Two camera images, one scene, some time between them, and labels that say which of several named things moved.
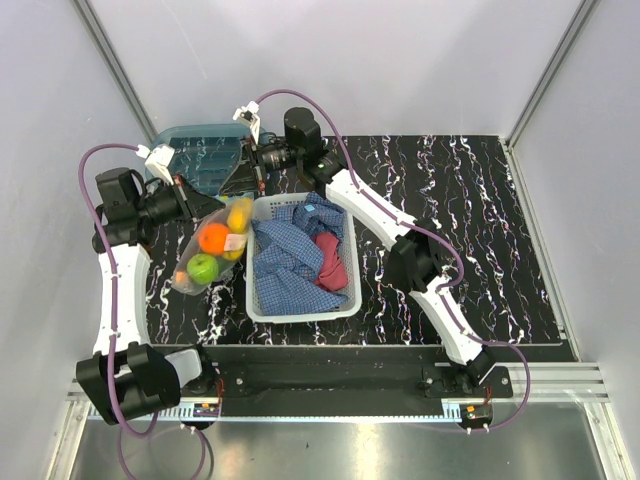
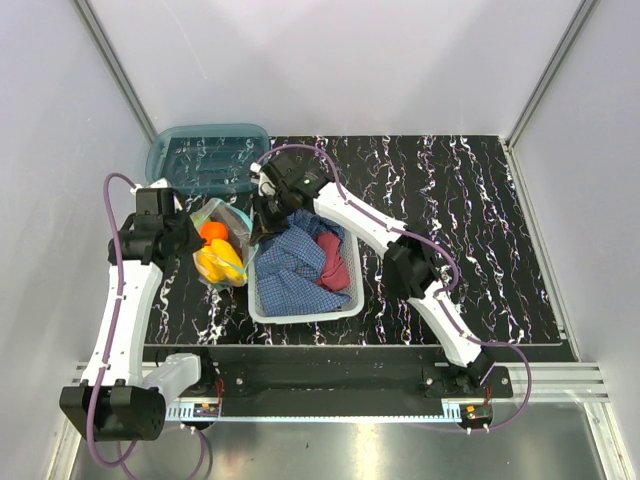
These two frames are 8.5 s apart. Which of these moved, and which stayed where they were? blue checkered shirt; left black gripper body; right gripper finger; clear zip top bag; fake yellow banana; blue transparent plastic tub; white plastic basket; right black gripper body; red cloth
Moved: fake yellow banana; right black gripper body; right gripper finger; left black gripper body; clear zip top bag
Stayed: red cloth; blue checkered shirt; white plastic basket; blue transparent plastic tub
